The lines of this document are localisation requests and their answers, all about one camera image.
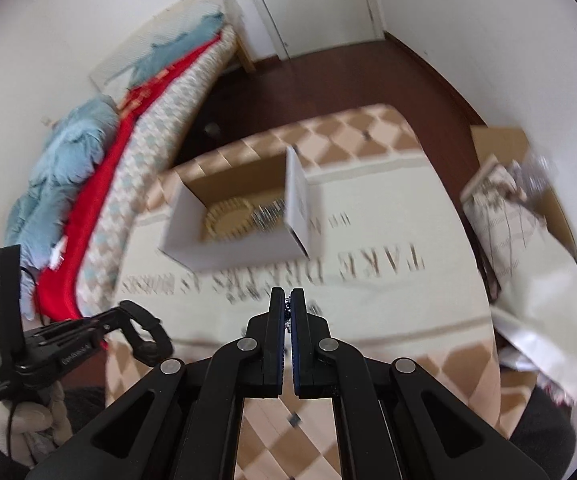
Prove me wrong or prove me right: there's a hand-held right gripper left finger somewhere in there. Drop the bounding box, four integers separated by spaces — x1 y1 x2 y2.
28 287 286 480

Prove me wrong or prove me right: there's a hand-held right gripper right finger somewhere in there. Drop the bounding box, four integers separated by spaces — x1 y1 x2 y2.
291 287 552 480

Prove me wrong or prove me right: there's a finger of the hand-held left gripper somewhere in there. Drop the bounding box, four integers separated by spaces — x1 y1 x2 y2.
126 321 174 367
99 300 163 335

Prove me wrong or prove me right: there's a white cardboard box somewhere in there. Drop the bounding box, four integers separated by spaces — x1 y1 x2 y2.
161 146 325 273

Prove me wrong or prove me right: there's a person's left hand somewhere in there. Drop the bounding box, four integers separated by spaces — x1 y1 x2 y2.
0 385 65 467

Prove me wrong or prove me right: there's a checked printed tablecloth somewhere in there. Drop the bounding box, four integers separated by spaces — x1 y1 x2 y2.
103 104 503 480

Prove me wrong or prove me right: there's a red blanket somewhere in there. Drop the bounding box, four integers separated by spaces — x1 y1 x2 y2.
35 35 222 325

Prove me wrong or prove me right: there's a large light blue blanket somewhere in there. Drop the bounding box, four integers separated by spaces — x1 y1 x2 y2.
5 96 120 320

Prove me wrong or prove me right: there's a bed with patterned cover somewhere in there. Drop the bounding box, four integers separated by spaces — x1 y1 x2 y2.
81 24 238 313

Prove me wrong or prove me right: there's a white paper bag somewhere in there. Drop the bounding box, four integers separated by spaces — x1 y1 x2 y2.
460 157 577 406

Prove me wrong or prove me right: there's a small light blue blanket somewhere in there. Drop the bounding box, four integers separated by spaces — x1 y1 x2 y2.
129 9 225 87

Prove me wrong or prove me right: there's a brown cardboard box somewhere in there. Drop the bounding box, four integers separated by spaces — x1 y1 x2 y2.
470 125 577 266

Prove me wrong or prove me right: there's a person's dark clothed leg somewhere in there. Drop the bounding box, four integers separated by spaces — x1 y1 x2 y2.
507 387 577 480

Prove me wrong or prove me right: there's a clear plastic bag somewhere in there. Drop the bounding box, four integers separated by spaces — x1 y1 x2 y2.
511 149 562 203

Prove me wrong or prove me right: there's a white mattress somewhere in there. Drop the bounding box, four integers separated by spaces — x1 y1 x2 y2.
90 0 243 97

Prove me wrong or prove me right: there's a white door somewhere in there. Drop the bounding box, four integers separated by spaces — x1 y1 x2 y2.
232 0 385 59

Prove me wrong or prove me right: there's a black cable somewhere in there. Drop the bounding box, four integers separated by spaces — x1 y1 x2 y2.
4 400 36 468

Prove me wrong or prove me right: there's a gold round bracelet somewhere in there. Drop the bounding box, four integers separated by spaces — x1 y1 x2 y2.
202 198 254 246

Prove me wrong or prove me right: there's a wooden bed frame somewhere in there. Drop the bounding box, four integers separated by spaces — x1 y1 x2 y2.
236 30 258 74

